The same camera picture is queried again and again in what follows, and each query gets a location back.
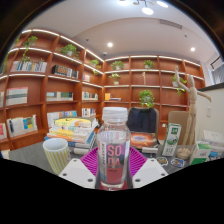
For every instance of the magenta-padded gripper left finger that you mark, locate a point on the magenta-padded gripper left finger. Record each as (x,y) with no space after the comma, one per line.
(78,173)

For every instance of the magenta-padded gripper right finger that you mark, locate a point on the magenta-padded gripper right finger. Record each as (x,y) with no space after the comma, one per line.
(150,173)

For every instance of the clear plastic drink bottle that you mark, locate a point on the clear plastic drink bottle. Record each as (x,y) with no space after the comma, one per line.
(114,150)

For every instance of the round printed sticker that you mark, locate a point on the round printed sticker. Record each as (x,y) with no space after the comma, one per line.
(177,162)
(162,161)

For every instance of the thick black book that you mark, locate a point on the thick black book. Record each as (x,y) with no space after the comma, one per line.
(150,150)

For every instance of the yellow striped white cup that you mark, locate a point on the yellow striped white cup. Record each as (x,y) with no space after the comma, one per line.
(57,156)

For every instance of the book with orange cover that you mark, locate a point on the book with orange cover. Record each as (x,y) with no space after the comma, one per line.
(143,139)

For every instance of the tall green white carton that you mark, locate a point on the tall green white carton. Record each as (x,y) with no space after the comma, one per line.
(171,140)

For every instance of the colourful book stack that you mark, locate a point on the colourful book stack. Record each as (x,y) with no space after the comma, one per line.
(73,131)

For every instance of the small green white box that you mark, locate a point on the small green white box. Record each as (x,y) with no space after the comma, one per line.
(199,153)

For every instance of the tan chair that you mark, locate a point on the tan chair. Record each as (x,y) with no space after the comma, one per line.
(178,118)

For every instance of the blue white book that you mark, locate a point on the blue white book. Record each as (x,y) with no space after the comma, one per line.
(216,155)

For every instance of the thin white book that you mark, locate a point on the thin white book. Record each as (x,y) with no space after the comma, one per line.
(217,149)

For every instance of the wooden artist mannequin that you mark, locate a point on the wooden artist mannequin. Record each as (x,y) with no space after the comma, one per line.
(192,110)

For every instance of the white counter with dark top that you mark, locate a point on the white counter with dark top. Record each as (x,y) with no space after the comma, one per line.
(215,110)

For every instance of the orange wooden shelf unit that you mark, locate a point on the orange wooden shelf unit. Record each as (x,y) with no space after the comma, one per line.
(40,83)

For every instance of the grey curtain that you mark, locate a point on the grey curtain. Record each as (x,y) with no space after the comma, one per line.
(219,74)

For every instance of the ceiling air vent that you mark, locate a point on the ceiling air vent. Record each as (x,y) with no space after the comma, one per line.
(170,24)

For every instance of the ceiling lights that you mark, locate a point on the ceiling lights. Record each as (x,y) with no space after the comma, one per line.
(147,10)

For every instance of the white wall switch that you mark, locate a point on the white wall switch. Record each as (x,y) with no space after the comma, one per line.
(209,111)

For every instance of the black ceiling track rail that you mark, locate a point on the black ceiling track rail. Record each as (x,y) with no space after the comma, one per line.
(215,62)

